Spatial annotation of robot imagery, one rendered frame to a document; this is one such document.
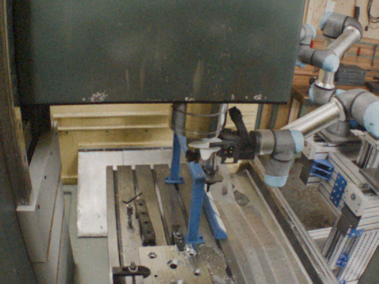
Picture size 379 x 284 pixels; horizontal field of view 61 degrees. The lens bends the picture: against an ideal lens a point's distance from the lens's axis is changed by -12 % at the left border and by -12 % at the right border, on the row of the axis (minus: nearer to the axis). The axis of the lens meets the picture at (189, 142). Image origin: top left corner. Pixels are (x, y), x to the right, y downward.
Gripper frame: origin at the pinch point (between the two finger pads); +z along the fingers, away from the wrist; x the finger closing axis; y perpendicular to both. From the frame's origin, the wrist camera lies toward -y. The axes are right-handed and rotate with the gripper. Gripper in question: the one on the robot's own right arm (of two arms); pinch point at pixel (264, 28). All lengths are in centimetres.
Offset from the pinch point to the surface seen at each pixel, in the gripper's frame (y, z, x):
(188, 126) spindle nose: 20, 52, -19
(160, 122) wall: 70, -9, 70
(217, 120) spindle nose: 18, 46, -23
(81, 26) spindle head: -7, 78, -11
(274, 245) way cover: 99, -9, -22
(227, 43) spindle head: -4, 50, -27
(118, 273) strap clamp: 73, 70, -11
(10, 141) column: 15, 96, -11
